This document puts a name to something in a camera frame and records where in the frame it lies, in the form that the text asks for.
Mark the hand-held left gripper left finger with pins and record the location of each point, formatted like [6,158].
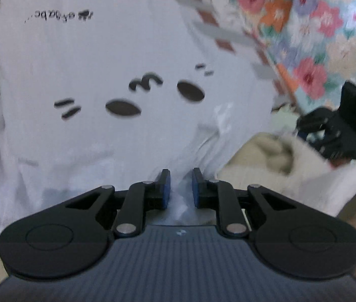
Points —
[165,192]

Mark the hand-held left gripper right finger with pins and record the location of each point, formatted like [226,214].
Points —
[196,192]

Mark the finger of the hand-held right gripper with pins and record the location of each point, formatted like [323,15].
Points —
[324,137]
[314,118]

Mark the white cartoon face T-shirt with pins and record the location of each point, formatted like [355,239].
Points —
[87,53]

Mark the floral quilt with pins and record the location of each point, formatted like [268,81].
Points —
[322,15]

